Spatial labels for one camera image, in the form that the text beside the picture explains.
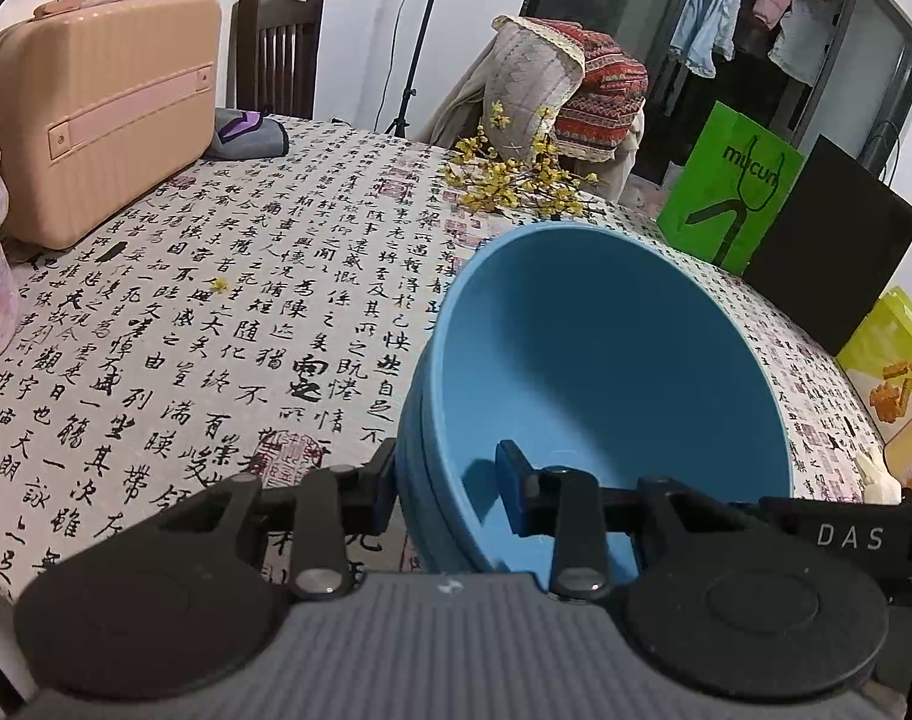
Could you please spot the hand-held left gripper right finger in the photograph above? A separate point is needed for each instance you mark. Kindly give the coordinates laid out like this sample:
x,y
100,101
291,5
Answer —
x,y
512,491

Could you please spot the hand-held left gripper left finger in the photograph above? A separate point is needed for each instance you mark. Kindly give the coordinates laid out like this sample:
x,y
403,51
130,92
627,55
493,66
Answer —
x,y
385,495

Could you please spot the crumpled white tissue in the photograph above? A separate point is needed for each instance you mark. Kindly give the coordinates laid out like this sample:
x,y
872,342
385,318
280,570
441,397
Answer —
x,y
876,476

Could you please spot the yellow-green snack box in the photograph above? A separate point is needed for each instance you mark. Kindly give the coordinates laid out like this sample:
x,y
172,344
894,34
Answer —
x,y
898,345

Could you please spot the calligraphy printed tablecloth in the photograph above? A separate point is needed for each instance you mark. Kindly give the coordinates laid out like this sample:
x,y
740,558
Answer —
x,y
201,360

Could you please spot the black paper bag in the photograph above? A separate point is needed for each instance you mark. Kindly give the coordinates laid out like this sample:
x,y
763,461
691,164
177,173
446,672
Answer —
x,y
831,255

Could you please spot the yellow flower branch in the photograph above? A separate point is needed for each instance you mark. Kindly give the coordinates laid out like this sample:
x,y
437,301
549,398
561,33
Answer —
x,y
501,180

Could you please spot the green paper bag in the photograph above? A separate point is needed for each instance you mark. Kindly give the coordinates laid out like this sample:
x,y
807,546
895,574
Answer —
x,y
718,195

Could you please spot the purple grey cloth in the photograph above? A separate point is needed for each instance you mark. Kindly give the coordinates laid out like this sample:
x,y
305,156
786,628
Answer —
x,y
246,135

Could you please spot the dark wooden chair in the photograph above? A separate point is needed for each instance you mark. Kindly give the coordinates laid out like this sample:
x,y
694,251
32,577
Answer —
x,y
276,52

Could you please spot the studio light on stand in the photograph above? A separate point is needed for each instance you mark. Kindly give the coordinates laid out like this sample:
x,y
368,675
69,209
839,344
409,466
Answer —
x,y
418,37

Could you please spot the pink hard suitcase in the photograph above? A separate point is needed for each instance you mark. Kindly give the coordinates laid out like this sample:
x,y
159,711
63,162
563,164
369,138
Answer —
x,y
103,112

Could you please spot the dark sliding glass door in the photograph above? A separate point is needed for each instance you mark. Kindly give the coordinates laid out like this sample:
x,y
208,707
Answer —
x,y
576,15

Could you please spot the hanging white garment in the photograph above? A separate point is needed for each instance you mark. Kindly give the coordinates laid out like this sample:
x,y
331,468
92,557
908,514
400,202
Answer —
x,y
805,45

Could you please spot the hanging light blue shirt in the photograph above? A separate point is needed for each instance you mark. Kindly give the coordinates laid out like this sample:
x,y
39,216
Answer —
x,y
707,15

